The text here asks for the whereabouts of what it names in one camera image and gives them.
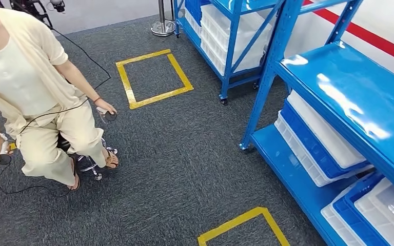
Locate black stool chrome base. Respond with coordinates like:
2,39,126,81
56,134,119,181

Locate blue metal shelf rack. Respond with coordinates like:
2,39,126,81
172,0,286,105
239,0,394,246

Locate person's left hand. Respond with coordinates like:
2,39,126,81
94,98,118,118

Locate black camera tripod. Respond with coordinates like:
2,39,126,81
9,0,67,30

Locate thin black cable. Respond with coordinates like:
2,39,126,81
16,27,113,135

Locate red barrier belt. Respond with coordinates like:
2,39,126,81
301,0,394,69

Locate person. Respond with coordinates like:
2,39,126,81
0,5,120,192

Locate yellow floor tape square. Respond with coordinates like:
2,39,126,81
196,206,291,246
115,48,195,110

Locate chrome stanchion with round base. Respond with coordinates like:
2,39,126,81
150,0,178,37

